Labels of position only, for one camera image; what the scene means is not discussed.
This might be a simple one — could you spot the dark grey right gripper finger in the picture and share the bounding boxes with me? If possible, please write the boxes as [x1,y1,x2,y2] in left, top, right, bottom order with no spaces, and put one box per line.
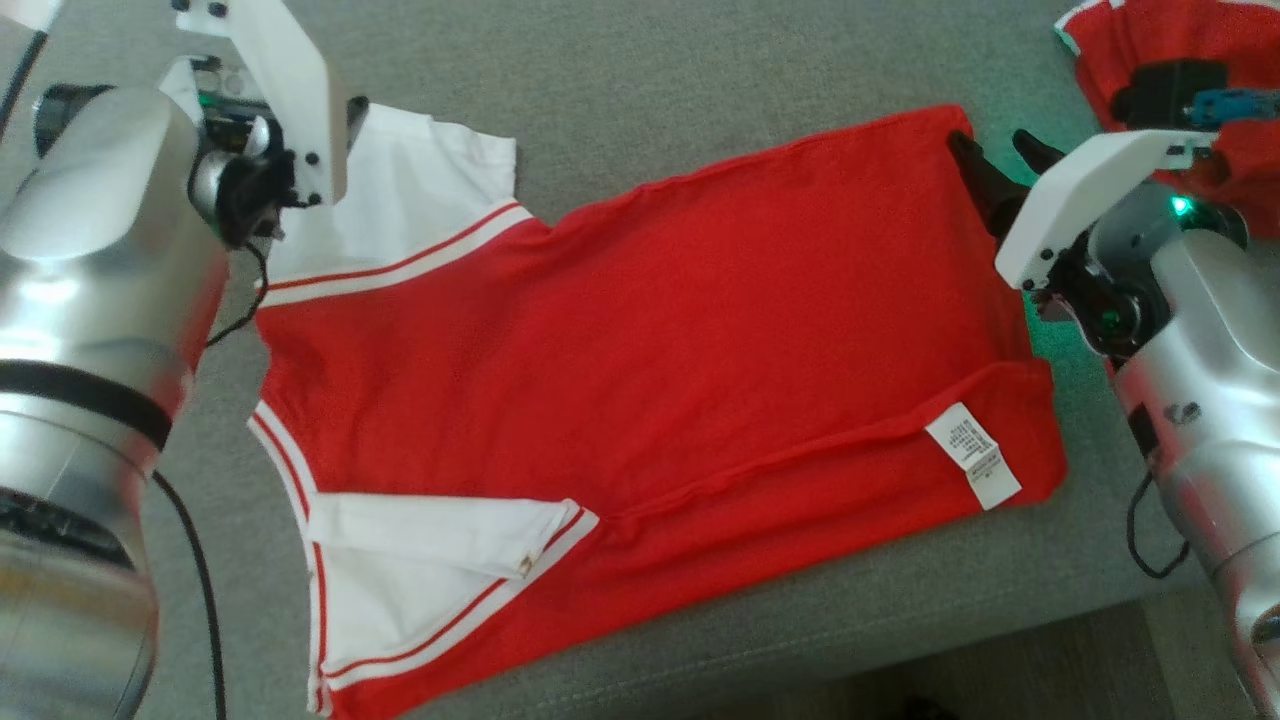
[945,130,1031,241]
[1012,128,1066,176]

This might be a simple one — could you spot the thin black cable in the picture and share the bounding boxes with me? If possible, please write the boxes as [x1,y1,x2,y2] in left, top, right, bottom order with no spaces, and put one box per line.
[150,470,228,720]
[1127,470,1193,581]
[205,240,271,351]

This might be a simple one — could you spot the red and white T-shirt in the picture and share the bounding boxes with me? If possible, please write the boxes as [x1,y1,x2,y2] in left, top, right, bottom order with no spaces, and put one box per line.
[247,100,1069,720]

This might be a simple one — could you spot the red Bulls print shorts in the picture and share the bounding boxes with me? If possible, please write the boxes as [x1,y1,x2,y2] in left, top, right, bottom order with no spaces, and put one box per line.
[1055,0,1280,241]

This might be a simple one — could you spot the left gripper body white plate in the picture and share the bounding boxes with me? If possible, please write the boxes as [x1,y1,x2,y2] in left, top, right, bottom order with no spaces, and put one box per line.
[175,0,351,248]

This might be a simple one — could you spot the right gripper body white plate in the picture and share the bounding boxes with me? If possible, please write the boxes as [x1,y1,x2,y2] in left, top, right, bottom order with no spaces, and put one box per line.
[995,128,1216,356]

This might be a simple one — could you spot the large grey sofa seat cushion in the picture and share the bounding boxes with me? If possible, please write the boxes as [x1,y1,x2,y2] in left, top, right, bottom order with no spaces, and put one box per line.
[140,0,1251,720]

